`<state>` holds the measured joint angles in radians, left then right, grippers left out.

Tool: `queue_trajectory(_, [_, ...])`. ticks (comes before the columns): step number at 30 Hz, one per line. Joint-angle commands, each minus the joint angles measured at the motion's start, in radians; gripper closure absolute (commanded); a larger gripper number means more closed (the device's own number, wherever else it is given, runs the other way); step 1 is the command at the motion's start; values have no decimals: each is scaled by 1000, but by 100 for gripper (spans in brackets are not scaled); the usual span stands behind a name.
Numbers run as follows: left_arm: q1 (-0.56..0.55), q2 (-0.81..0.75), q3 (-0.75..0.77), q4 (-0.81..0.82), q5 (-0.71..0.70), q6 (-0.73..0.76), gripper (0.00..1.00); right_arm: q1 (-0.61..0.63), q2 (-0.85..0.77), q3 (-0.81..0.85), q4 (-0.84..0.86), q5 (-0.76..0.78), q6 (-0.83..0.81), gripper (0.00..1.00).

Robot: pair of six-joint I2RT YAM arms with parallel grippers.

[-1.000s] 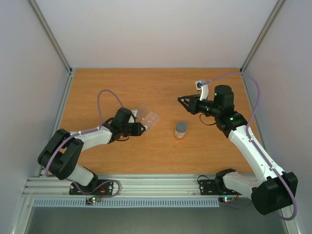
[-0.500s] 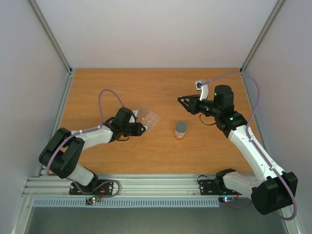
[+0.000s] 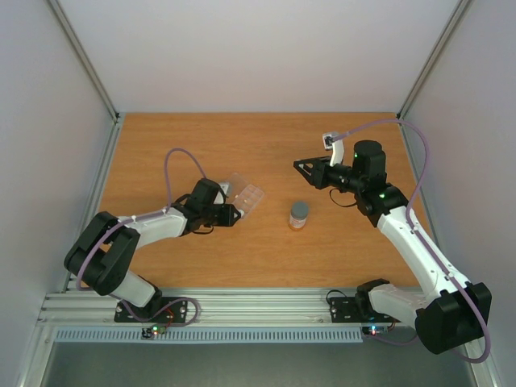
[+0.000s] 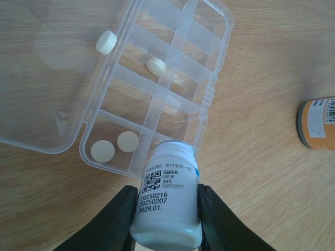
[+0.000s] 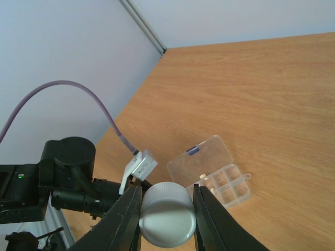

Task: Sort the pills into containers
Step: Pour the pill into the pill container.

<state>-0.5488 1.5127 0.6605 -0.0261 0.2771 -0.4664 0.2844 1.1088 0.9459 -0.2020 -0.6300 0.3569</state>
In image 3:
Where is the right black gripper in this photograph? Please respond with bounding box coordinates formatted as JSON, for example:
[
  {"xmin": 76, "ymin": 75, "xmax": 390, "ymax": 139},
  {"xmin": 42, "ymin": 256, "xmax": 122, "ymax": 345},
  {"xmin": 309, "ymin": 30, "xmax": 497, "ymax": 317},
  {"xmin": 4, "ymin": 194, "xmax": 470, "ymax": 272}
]
[{"xmin": 293, "ymin": 155, "xmax": 364, "ymax": 193}]

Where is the clear plastic pill organizer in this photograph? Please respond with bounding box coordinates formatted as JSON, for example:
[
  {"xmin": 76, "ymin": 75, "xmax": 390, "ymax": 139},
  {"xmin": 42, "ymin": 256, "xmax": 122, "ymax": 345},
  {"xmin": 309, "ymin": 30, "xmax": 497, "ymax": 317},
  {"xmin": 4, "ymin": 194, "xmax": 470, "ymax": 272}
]
[{"xmin": 219, "ymin": 173, "xmax": 264, "ymax": 219}]

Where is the orange pill bottle grey cap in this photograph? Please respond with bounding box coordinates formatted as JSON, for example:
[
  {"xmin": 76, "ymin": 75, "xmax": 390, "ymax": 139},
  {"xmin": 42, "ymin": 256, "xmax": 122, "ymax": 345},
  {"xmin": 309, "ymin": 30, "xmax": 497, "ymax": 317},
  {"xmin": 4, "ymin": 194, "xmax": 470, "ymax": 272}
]
[{"xmin": 289, "ymin": 201, "xmax": 310, "ymax": 231}]

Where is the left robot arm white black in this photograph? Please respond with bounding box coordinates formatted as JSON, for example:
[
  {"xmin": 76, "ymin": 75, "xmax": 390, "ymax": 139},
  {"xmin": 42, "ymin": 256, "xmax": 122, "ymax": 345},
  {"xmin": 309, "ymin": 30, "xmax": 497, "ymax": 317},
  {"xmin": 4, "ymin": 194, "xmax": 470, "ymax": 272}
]
[{"xmin": 64, "ymin": 178, "xmax": 243, "ymax": 322}]

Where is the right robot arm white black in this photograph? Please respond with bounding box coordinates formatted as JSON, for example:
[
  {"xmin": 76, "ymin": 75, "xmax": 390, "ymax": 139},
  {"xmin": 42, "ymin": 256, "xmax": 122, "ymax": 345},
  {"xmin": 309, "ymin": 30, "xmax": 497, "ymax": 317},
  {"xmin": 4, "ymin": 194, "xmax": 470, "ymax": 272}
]
[{"xmin": 293, "ymin": 140, "xmax": 492, "ymax": 354}]

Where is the left small circuit board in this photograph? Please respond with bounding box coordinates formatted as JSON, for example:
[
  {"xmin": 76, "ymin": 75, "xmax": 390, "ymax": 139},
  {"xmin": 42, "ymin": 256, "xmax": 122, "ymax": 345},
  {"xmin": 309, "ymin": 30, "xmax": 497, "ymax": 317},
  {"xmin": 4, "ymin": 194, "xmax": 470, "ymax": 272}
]
[{"xmin": 141, "ymin": 325, "xmax": 167, "ymax": 339}]

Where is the small circuit board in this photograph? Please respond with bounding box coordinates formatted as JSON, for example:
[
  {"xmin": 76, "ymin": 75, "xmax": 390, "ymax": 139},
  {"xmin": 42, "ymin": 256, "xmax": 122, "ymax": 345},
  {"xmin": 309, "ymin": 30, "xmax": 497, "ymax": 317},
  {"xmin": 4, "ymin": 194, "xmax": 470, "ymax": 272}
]
[
  {"xmin": 141, "ymin": 325, "xmax": 167, "ymax": 339},
  {"xmin": 362, "ymin": 323, "xmax": 394, "ymax": 336}
]

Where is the right small circuit board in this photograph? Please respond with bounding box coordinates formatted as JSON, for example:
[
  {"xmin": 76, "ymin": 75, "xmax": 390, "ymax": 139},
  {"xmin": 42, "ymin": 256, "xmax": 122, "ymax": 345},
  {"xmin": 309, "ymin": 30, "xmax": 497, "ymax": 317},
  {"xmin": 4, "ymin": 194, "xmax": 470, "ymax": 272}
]
[{"xmin": 362, "ymin": 323, "xmax": 394, "ymax": 336}]

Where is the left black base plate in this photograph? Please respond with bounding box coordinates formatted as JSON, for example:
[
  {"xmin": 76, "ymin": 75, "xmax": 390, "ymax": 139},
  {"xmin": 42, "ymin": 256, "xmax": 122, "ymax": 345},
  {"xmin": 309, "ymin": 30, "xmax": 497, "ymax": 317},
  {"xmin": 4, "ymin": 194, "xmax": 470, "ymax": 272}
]
[{"xmin": 114, "ymin": 297, "xmax": 188, "ymax": 324}]

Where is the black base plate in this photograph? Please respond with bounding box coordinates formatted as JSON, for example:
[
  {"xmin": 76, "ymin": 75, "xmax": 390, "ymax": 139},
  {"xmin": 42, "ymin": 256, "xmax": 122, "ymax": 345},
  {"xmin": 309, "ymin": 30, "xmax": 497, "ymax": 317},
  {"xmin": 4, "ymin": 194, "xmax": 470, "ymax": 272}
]
[
  {"xmin": 114, "ymin": 297, "xmax": 188, "ymax": 324},
  {"xmin": 326, "ymin": 294, "xmax": 395, "ymax": 324}
]

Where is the aluminium front frame rail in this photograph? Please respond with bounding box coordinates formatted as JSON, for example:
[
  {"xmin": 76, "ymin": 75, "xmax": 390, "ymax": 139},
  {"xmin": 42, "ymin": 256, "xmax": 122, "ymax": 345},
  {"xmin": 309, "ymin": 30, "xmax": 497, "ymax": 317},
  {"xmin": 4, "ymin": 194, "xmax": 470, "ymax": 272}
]
[{"xmin": 36, "ymin": 288, "xmax": 356, "ymax": 327}]

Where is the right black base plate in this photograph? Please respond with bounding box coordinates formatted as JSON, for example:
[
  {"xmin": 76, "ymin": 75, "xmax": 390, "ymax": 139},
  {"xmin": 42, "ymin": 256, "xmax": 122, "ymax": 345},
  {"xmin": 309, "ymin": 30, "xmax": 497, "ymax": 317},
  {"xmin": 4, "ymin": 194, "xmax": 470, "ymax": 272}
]
[{"xmin": 326, "ymin": 294, "xmax": 395, "ymax": 324}]

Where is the grey slotted cable duct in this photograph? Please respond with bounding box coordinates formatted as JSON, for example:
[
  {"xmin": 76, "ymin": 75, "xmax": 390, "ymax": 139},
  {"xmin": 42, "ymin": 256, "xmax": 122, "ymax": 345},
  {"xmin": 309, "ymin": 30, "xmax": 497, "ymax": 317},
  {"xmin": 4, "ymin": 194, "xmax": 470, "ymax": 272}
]
[{"xmin": 55, "ymin": 327, "xmax": 363, "ymax": 344}]

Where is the right aluminium corner post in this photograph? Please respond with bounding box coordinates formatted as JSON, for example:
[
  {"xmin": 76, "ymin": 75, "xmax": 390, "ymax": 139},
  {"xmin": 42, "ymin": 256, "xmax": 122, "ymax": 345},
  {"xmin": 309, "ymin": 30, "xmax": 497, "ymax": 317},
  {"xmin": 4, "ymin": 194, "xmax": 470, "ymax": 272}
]
[{"xmin": 397, "ymin": 0, "xmax": 473, "ymax": 119}]

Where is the aluminium corner post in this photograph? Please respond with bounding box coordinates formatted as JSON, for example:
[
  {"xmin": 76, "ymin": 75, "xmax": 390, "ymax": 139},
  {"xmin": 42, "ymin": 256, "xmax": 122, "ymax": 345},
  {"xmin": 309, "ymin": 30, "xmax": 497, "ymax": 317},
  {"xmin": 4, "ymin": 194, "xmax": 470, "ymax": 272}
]
[
  {"xmin": 397, "ymin": 0, "xmax": 473, "ymax": 119},
  {"xmin": 45, "ymin": 0, "xmax": 119, "ymax": 123}
]

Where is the left aluminium corner post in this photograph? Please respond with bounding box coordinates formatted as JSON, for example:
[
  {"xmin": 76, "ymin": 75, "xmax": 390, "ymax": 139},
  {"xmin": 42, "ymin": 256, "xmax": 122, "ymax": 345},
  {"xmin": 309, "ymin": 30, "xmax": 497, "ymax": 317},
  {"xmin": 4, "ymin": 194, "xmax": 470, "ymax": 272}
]
[{"xmin": 45, "ymin": 0, "xmax": 119, "ymax": 123}]

